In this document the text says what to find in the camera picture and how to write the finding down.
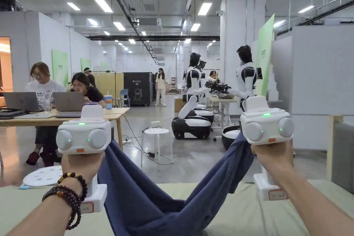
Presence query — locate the person's left hand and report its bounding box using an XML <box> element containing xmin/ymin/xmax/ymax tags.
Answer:
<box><xmin>60</xmin><ymin>153</ymin><xmax>105</xmax><ymax>190</ymax></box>

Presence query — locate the person's right hand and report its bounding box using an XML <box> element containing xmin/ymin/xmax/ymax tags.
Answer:
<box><xmin>250</xmin><ymin>139</ymin><xmax>295</xmax><ymax>189</ymax></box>

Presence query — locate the wooden table with laptops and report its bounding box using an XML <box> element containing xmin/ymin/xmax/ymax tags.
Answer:
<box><xmin>0</xmin><ymin>92</ymin><xmax>130</xmax><ymax>151</ymax></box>

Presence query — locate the blue chair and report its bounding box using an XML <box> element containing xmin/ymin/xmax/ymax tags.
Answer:
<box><xmin>119</xmin><ymin>89</ymin><xmax>131</xmax><ymax>108</ymax></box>

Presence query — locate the dark blue garment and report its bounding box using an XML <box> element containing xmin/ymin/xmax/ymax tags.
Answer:
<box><xmin>97</xmin><ymin>131</ymin><xmax>255</xmax><ymax>236</ymax></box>

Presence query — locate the person's left forearm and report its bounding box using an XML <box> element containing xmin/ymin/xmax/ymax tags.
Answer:
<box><xmin>5</xmin><ymin>172</ymin><xmax>89</xmax><ymax>236</ymax></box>

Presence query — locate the white round stool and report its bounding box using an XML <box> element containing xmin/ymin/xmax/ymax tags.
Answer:
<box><xmin>22</xmin><ymin>165</ymin><xmax>64</xmax><ymax>188</ymax></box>
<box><xmin>141</xmin><ymin>128</ymin><xmax>174</xmax><ymax>172</ymax></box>

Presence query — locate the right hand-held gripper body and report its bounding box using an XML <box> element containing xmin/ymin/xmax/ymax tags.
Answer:
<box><xmin>240</xmin><ymin>95</ymin><xmax>294</xmax><ymax>201</ymax></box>

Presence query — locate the brown carton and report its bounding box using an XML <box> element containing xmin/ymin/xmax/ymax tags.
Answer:
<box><xmin>174</xmin><ymin>97</ymin><xmax>187</xmax><ymax>113</ymax></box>

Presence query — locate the white height-adjustable table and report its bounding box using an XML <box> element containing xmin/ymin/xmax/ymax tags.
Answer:
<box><xmin>207</xmin><ymin>94</ymin><xmax>238</xmax><ymax>133</ymax></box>

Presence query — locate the black cabinet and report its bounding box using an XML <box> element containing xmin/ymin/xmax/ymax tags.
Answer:
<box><xmin>123</xmin><ymin>72</ymin><xmax>153</xmax><ymax>107</ymax></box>

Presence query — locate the grey padded headboard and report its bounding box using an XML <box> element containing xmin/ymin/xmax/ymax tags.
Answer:
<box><xmin>331</xmin><ymin>122</ymin><xmax>354</xmax><ymax>193</ymax></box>

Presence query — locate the bed with pale green sheet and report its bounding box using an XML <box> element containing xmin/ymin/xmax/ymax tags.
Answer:
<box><xmin>0</xmin><ymin>179</ymin><xmax>354</xmax><ymax>236</ymax></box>

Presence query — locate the person's right forearm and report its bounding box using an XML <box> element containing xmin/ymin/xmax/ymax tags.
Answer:
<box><xmin>272</xmin><ymin>173</ymin><xmax>354</xmax><ymax>236</ymax></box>

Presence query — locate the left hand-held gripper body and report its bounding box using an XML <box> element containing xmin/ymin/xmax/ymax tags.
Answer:
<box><xmin>56</xmin><ymin>105</ymin><xmax>112</xmax><ymax>214</ymax></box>

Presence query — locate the white and black humanoid robot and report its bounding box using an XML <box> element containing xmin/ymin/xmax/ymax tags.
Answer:
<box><xmin>205</xmin><ymin>45</ymin><xmax>264</xmax><ymax>151</ymax></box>
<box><xmin>171</xmin><ymin>52</ymin><xmax>213</xmax><ymax>140</ymax></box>
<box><xmin>193</xmin><ymin>59</ymin><xmax>215</xmax><ymax>124</ymax></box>

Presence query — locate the green standing banner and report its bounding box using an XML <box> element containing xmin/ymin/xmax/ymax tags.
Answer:
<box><xmin>257</xmin><ymin>13</ymin><xmax>275</xmax><ymax>98</ymax></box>

